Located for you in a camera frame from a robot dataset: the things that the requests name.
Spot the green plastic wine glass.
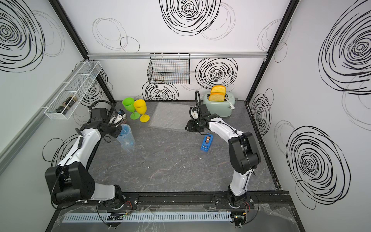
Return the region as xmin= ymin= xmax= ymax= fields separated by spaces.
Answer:
xmin=122 ymin=97 xmax=141 ymax=120

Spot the black wire basket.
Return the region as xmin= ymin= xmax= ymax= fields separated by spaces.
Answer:
xmin=147 ymin=53 xmax=191 ymax=84

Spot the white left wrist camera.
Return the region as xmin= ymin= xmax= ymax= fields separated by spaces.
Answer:
xmin=109 ymin=114 xmax=123 ymax=127

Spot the blue tape dispenser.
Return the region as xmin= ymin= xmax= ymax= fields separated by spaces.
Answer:
xmin=201 ymin=134 xmax=213 ymax=152

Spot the white wire shelf basket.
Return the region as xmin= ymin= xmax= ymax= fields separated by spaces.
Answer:
xmin=44 ymin=60 xmax=102 ymax=120

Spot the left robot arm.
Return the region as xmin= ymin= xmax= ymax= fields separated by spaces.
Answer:
xmin=45 ymin=108 xmax=125 ymax=210

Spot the front toast slice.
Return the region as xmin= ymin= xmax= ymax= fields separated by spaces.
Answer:
xmin=208 ymin=93 xmax=225 ymax=102

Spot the white toaster cable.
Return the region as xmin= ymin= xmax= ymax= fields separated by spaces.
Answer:
xmin=194 ymin=93 xmax=210 ymax=115

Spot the back toast slice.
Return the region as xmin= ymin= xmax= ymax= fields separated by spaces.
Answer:
xmin=211 ymin=85 xmax=227 ymax=95

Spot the yellow plastic wine glass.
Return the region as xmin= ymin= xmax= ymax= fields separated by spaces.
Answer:
xmin=134 ymin=99 xmax=150 ymax=123

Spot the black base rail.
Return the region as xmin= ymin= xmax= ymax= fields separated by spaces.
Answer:
xmin=51 ymin=191 xmax=292 ymax=211

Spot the mint green toaster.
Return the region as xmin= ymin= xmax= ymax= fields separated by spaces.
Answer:
xmin=202 ymin=92 xmax=235 ymax=118

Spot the blue plastic wine glass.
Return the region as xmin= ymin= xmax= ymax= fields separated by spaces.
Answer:
xmin=117 ymin=124 xmax=135 ymax=147

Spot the white slotted cable duct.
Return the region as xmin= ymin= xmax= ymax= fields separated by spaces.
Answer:
xmin=62 ymin=212 xmax=233 ymax=223

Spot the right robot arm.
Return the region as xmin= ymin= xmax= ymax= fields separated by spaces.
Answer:
xmin=185 ymin=104 xmax=261 ymax=208

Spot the dark bottle in shelf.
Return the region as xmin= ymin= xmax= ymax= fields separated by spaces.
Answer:
xmin=55 ymin=96 xmax=77 ymax=115

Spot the toast slice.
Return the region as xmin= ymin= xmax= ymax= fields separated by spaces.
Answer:
xmin=208 ymin=93 xmax=225 ymax=102
xmin=211 ymin=85 xmax=227 ymax=95

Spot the patterned small bowl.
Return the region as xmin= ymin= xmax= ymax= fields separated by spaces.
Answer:
xmin=120 ymin=113 xmax=127 ymax=124

